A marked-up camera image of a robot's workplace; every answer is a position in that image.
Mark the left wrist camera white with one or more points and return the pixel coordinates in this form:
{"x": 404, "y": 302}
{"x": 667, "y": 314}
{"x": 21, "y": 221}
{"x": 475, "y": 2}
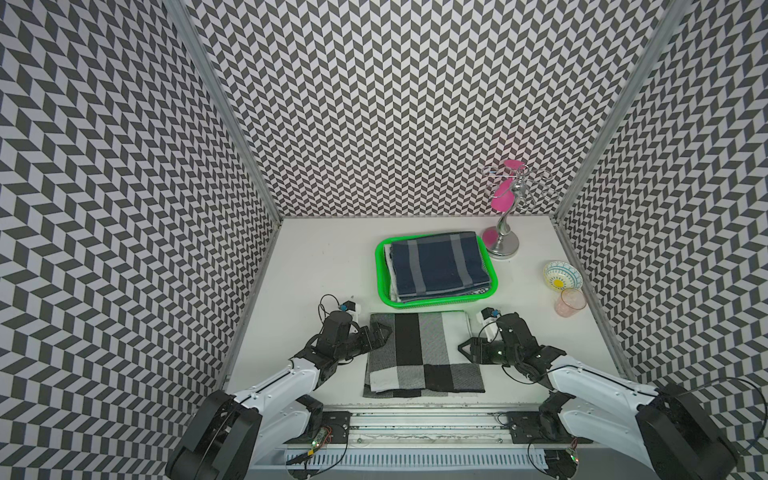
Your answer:
{"x": 350, "y": 307}

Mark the green plastic basket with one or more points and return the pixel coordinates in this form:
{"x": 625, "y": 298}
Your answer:
{"x": 383, "y": 279}

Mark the patterned ceramic bowl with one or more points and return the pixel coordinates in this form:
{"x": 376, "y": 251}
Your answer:
{"x": 561, "y": 275}

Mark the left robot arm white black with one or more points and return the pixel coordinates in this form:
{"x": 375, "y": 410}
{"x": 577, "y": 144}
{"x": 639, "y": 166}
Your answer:
{"x": 231, "y": 431}

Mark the aluminium front rail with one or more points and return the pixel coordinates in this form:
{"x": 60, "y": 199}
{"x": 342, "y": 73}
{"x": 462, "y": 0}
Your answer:
{"x": 429, "y": 423}

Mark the navy striped scarf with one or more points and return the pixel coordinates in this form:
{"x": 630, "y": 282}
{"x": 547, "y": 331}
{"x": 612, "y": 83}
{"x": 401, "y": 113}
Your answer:
{"x": 438, "y": 266}

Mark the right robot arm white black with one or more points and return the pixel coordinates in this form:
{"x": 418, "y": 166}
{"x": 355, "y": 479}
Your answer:
{"x": 707, "y": 452}

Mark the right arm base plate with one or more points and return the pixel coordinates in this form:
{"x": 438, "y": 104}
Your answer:
{"x": 536, "y": 427}

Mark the chrome glass holder stand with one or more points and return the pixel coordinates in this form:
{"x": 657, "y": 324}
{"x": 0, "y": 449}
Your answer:
{"x": 499, "y": 240}

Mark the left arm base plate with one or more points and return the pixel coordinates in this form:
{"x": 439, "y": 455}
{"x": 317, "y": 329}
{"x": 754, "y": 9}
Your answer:
{"x": 337, "y": 422}

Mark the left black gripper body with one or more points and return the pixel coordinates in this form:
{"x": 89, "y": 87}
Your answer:
{"x": 358, "y": 343}

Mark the pink transparent cup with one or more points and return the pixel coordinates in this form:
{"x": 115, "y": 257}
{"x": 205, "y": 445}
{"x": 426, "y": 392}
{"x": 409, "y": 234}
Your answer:
{"x": 570, "y": 302}

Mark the smiley black white scarf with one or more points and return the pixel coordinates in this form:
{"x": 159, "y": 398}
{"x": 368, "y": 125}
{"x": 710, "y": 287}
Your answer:
{"x": 394, "y": 295}

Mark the pink plastic wine glass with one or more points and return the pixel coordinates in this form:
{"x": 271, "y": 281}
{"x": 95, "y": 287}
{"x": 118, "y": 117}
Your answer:
{"x": 503, "y": 197}

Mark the grey black checked scarf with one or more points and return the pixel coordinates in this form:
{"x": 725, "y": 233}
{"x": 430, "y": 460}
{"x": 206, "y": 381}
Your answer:
{"x": 421, "y": 357}

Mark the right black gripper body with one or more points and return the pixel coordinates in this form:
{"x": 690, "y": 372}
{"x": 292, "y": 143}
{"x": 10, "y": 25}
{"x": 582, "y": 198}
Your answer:
{"x": 495, "y": 352}

